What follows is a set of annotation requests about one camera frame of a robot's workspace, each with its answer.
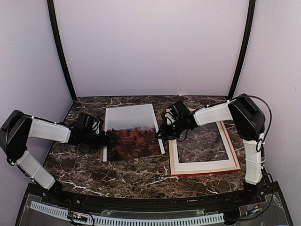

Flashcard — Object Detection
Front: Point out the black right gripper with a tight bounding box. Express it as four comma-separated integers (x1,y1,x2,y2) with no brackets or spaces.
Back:
155,118,185,140

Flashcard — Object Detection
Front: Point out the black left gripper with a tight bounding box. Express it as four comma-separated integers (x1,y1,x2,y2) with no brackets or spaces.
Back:
82,130,117,150

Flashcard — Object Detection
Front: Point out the white backing sheet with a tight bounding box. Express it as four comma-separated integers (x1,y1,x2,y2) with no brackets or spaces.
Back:
104,104,165,152

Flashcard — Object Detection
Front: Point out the white mat with photo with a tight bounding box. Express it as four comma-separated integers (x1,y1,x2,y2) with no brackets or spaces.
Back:
168,121,237,175

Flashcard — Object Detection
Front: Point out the red wooden picture frame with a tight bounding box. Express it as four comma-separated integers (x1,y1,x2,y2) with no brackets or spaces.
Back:
164,108,241,178

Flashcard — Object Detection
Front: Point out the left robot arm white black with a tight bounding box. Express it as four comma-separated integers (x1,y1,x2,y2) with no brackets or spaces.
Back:
0,110,115,205

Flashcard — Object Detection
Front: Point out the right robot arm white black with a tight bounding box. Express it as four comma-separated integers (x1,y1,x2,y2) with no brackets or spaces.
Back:
156,94,270,185

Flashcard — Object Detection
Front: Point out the brown cardboard backing board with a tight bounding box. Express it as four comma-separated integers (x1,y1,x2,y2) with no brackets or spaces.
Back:
100,145,165,162

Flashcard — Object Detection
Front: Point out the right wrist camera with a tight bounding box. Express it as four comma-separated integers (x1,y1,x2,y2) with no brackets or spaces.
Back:
169,100,190,120

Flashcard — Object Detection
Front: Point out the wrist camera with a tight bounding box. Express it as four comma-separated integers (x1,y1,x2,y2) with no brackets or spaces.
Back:
169,100,190,120
75,113,99,130

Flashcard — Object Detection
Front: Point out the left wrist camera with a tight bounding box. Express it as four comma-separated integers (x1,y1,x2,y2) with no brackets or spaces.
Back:
75,113,99,130

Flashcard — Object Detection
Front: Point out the black enclosure frame post right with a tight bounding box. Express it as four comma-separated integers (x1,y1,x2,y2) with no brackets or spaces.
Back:
228,0,256,99

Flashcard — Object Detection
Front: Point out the black enclosure frame post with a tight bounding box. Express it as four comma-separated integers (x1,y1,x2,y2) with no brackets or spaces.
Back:
228,0,256,99
47,0,77,102

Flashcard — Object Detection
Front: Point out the white slotted cable duct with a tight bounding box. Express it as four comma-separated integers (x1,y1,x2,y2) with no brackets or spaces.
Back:
30,201,224,226

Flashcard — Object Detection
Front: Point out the black front rail base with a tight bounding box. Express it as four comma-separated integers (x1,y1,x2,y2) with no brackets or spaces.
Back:
16,181,292,226

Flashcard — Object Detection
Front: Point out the black enclosure frame post left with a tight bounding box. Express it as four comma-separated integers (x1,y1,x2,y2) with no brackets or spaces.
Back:
47,0,77,102

